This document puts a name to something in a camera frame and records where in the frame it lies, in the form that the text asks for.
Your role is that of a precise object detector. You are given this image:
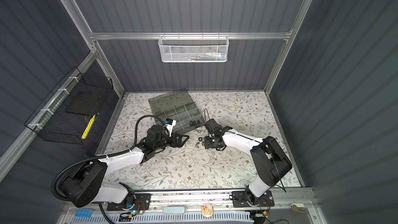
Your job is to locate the floral table mat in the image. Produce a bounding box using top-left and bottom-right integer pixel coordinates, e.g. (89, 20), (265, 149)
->
(105, 91), (284, 190)

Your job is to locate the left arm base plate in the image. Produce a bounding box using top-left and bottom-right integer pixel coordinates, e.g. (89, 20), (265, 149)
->
(106, 194), (151, 212)

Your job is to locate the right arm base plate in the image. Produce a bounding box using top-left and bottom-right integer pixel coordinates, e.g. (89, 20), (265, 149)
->
(229, 189), (275, 208)

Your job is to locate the blue block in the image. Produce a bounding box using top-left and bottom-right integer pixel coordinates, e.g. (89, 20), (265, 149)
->
(75, 208), (93, 218)

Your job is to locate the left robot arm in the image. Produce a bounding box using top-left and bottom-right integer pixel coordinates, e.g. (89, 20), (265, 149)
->
(51, 125), (189, 207)

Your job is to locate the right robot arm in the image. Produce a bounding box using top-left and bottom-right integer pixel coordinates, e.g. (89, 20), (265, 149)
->
(204, 119), (293, 205)

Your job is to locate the grey compartment organizer box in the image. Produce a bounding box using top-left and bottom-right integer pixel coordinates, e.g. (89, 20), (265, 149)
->
(149, 89), (205, 134)

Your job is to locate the white wire mesh basket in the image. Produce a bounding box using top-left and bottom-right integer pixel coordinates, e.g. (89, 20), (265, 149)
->
(158, 35), (230, 63)

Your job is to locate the black corrugated cable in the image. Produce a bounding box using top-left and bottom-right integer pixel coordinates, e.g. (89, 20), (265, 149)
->
(51, 114), (165, 201)

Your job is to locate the black wire basket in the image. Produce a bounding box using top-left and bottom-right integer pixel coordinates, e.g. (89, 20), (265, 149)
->
(25, 69), (114, 145)

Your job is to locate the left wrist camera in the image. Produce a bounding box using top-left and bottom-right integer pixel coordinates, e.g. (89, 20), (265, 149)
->
(164, 118), (177, 136)

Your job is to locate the black hex bolt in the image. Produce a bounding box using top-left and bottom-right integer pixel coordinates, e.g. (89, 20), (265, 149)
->
(190, 120), (201, 126)

